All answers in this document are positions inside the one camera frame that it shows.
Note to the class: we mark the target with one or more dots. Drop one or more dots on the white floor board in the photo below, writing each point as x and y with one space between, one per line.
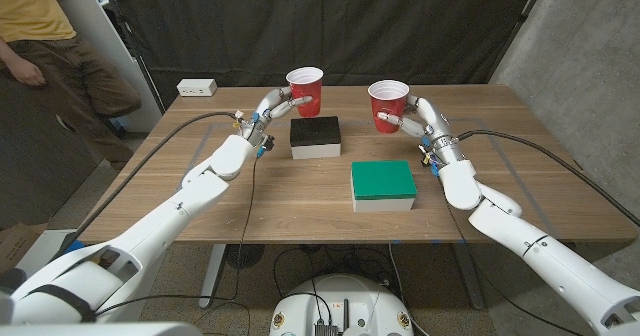
45 243

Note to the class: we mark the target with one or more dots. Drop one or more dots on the black curtain backdrop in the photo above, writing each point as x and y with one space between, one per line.
350 21

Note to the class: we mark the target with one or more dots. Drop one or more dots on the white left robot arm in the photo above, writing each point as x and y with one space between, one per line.
160 221

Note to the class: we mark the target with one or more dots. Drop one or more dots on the red plastic cup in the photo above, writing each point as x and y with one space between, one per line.
312 91
390 101

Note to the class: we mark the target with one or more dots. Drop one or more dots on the green-topped white block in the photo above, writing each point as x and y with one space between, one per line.
382 181

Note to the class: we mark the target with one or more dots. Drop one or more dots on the white robot torso base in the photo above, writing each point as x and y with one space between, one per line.
345 301

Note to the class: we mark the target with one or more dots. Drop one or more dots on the grey table leg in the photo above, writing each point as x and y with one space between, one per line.
467 276

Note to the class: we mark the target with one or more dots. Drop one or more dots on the cardboard box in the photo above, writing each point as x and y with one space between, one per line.
15 246

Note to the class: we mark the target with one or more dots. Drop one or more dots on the person in yellow shirt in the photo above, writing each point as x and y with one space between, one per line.
30 6

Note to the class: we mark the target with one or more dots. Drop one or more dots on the black curtain stand pole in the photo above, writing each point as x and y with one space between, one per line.
150 83
520 18

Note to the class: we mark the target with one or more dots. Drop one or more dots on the white table leg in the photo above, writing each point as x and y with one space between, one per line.
212 276

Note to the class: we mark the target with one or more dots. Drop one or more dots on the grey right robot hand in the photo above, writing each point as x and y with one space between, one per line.
432 123

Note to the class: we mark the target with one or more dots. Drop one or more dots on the black round floor fan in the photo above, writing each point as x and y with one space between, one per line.
245 256

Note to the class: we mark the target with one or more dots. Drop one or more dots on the white power strip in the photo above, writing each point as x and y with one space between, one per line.
196 87

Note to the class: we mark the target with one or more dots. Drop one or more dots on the black-topped white block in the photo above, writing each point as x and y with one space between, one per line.
315 136

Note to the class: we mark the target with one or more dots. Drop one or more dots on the white partition panel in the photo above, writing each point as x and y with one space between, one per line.
100 36

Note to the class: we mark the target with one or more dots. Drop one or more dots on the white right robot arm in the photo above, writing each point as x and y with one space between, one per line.
550 261

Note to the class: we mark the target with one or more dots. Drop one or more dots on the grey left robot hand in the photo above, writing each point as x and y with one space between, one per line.
267 113

